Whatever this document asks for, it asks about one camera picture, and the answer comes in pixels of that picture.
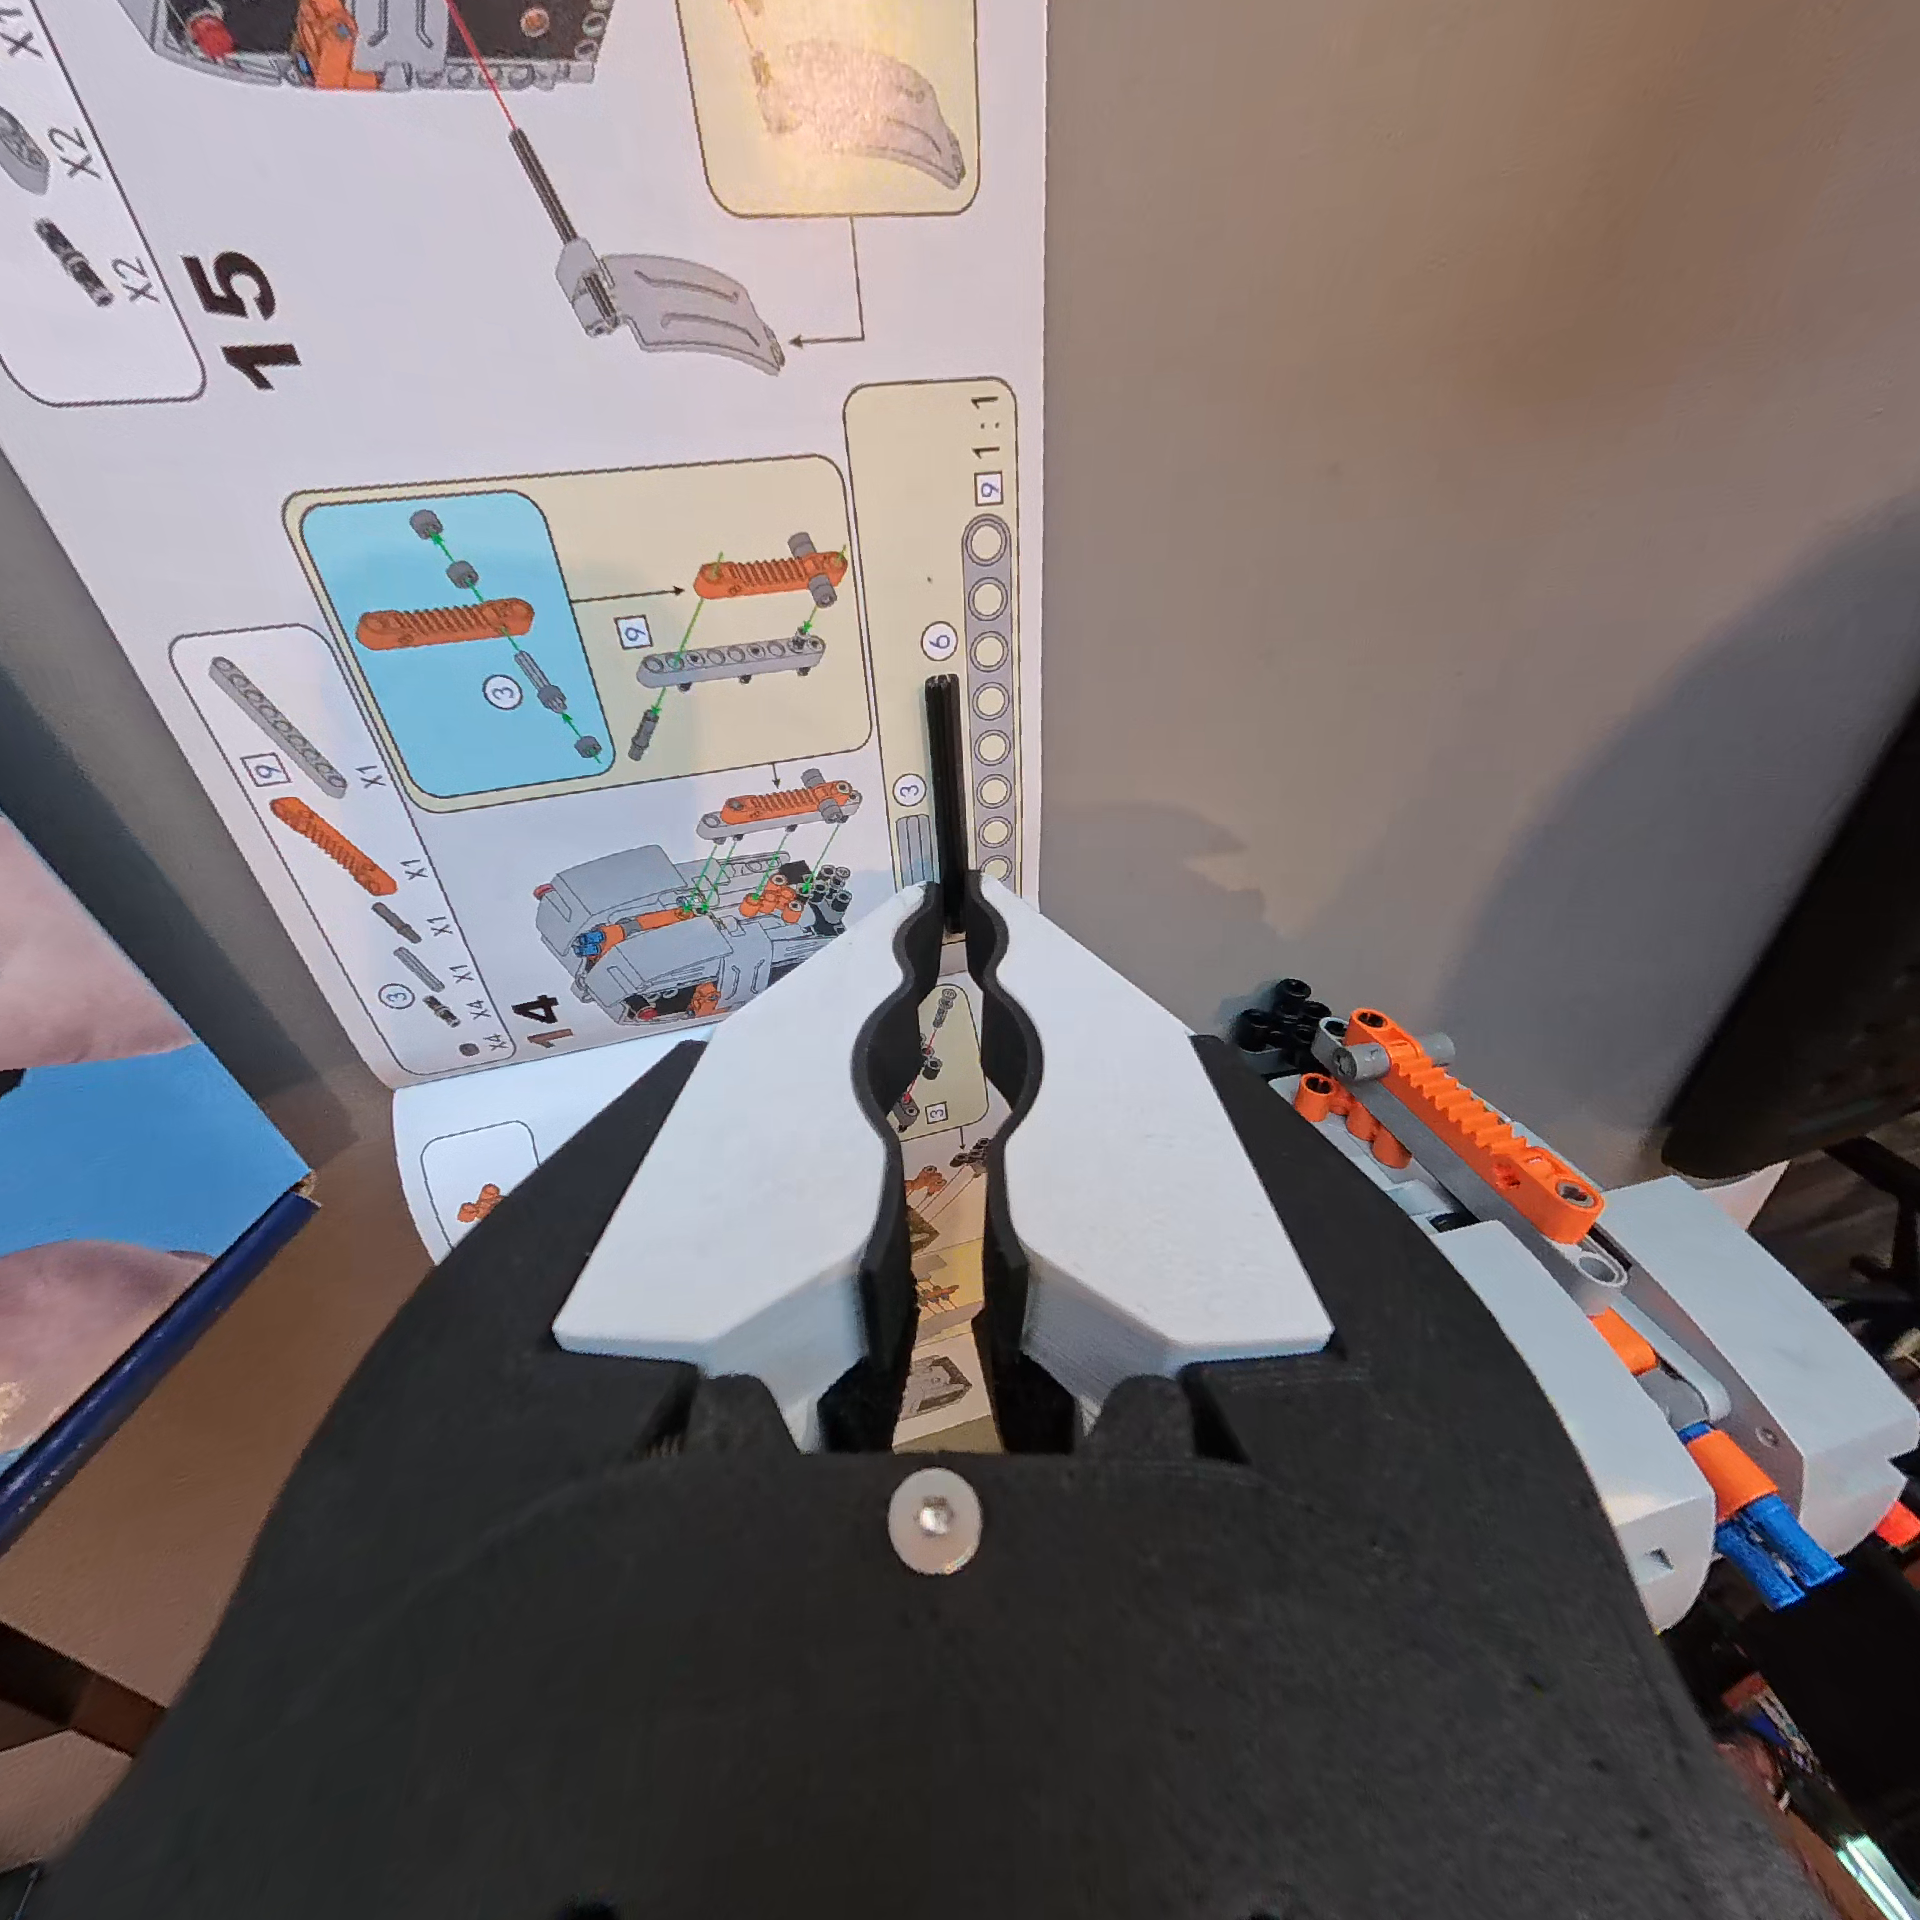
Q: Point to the grey brick robot model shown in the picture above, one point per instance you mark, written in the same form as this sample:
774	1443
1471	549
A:
1651	1349

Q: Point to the grey desk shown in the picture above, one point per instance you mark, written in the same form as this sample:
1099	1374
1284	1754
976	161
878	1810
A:
1350	450

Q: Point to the blue robot kit box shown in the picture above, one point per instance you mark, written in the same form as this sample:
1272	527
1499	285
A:
136	1171

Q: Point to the open instruction booklet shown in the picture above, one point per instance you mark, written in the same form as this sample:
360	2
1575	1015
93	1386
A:
452	422

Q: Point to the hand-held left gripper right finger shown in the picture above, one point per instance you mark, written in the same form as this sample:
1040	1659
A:
1155	1201

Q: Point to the black axle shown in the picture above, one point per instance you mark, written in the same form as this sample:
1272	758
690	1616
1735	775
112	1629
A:
944	779

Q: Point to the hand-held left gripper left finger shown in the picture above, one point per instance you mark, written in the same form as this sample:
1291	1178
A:
722	1201

